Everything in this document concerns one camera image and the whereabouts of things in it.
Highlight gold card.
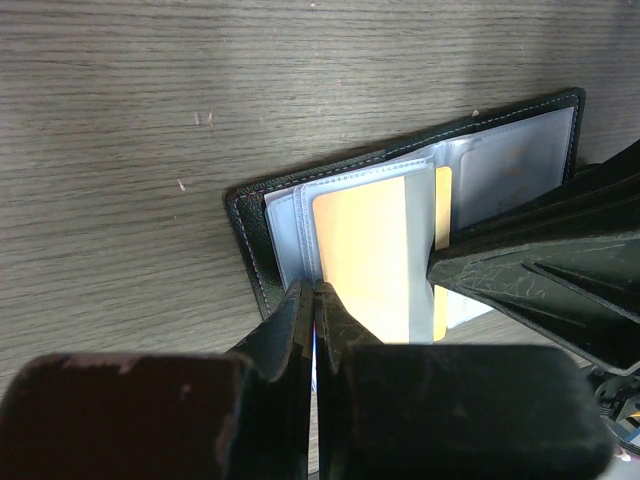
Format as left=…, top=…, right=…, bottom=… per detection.
left=312, top=167, right=453, bottom=344

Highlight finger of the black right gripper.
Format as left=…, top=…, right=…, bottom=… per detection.
left=451, top=141, right=639, bottom=247
left=428, top=237, right=639, bottom=375

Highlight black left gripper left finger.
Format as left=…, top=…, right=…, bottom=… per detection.
left=1, top=281, right=314, bottom=479

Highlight black leather card holder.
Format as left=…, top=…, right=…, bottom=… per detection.
left=225, top=88, right=585, bottom=343

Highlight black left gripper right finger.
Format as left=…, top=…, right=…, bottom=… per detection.
left=314, top=282, right=613, bottom=479

